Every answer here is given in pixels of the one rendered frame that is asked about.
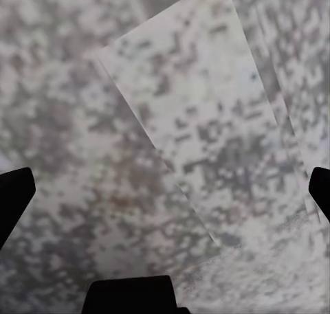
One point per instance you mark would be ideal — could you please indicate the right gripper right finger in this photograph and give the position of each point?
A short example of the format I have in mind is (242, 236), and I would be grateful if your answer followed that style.
(319, 188)

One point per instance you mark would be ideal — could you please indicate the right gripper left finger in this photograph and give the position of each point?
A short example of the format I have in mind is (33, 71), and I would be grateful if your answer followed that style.
(17, 188)

